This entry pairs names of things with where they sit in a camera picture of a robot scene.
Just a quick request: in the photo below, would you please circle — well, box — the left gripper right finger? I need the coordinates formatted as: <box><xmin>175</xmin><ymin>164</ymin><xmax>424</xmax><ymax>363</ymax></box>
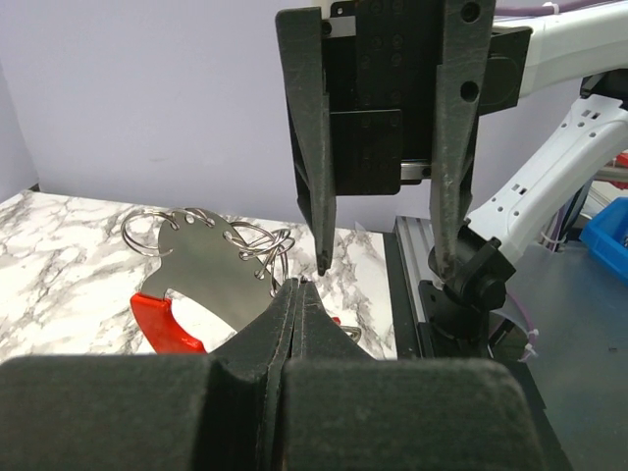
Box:
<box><xmin>274</xmin><ymin>279</ymin><xmax>545</xmax><ymax>470</ymax></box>

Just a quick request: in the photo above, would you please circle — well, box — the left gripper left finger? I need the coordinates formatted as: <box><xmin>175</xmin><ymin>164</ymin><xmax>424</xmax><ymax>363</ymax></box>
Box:
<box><xmin>1</xmin><ymin>280</ymin><xmax>299</xmax><ymax>470</ymax></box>

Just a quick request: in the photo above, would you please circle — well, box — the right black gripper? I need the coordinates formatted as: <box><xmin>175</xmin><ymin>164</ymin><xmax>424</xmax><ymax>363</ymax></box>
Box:
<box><xmin>275</xmin><ymin>1</ymin><xmax>532</xmax><ymax>279</ymax></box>

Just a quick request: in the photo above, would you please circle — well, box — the steel key organizer red handle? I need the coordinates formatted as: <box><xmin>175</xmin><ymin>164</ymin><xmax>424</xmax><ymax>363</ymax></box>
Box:
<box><xmin>122</xmin><ymin>208</ymin><xmax>369</xmax><ymax>362</ymax></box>

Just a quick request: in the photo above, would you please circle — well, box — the blue plastic bin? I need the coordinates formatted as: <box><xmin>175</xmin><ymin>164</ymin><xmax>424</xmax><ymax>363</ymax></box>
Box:
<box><xmin>580</xmin><ymin>196</ymin><xmax>628</xmax><ymax>285</ymax></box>

